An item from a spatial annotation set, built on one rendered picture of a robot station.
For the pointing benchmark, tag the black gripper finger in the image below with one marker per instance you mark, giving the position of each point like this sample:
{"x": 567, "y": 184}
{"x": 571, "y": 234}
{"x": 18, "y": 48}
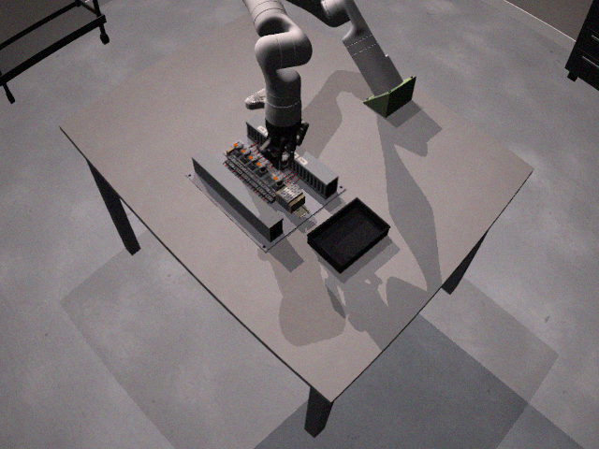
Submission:
{"x": 274, "y": 155}
{"x": 291, "y": 147}

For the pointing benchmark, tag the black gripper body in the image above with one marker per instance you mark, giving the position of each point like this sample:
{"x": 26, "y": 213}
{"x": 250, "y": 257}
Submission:
{"x": 276, "y": 132}

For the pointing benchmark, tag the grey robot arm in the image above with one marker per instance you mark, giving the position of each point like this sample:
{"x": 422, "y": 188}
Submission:
{"x": 283, "y": 50}

